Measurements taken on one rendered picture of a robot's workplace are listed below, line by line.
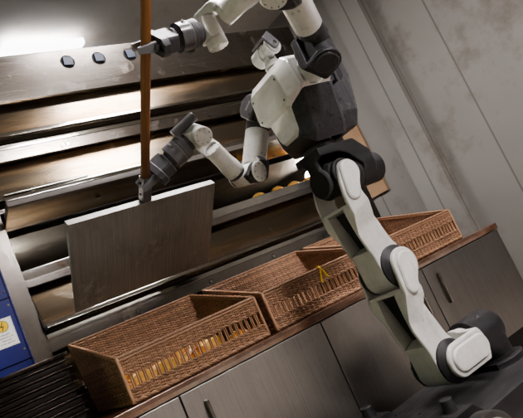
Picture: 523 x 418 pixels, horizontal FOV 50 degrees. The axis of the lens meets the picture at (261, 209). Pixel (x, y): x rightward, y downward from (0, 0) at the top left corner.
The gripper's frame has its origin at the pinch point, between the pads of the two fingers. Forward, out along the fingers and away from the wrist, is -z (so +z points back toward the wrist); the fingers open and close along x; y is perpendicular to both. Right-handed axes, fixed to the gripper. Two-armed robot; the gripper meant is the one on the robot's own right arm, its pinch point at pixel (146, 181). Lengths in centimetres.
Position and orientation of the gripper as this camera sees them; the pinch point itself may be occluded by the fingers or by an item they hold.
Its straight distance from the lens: 189.9
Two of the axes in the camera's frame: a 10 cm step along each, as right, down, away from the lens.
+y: 3.5, 5.4, 7.6
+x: 6.3, 4.7, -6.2
